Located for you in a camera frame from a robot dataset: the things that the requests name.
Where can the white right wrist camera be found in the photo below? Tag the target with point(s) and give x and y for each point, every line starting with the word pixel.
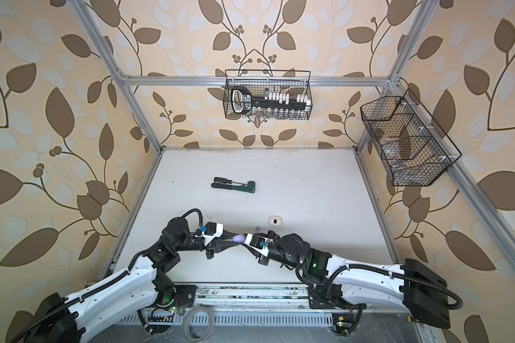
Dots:
pixel 258 244

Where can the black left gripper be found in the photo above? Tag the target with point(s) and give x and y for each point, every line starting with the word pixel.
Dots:
pixel 219 247

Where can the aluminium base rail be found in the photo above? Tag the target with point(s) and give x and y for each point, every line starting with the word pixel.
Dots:
pixel 285 296

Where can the cream earbud charging case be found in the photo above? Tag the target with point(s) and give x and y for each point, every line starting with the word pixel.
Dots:
pixel 275 221

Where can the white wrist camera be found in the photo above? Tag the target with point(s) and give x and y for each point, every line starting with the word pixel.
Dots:
pixel 211 231
pixel 258 244

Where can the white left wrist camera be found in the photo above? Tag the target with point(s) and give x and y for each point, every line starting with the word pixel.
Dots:
pixel 211 231

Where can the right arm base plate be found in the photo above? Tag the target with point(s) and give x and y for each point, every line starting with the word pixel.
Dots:
pixel 329 299

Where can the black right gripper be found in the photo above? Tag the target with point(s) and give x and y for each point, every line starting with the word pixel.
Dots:
pixel 264 260

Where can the green black-handled hand tool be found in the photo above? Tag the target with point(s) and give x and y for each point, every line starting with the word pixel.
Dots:
pixel 248 187

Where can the socket set rail in basket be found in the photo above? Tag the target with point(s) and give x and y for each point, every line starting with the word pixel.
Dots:
pixel 266 102

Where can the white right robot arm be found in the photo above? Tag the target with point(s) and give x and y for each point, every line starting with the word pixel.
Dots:
pixel 411 286

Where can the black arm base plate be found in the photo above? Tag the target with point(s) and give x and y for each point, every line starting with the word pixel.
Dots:
pixel 179 295

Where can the grey tape roll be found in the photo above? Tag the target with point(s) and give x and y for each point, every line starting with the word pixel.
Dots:
pixel 198 324

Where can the black wire basket right wall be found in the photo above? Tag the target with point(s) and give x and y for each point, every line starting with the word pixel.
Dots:
pixel 412 145

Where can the black yellow screwdriver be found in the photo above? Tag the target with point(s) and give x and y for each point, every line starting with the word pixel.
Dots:
pixel 221 180

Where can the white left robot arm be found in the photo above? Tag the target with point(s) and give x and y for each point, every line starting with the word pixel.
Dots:
pixel 144 283

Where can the purple earbud charging case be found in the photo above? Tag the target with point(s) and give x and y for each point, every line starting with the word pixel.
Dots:
pixel 240 238

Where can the black wire basket wall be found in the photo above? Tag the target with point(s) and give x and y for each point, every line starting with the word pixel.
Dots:
pixel 412 145
pixel 291 80

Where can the black wire basket back wall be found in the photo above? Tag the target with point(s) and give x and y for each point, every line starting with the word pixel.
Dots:
pixel 291 80

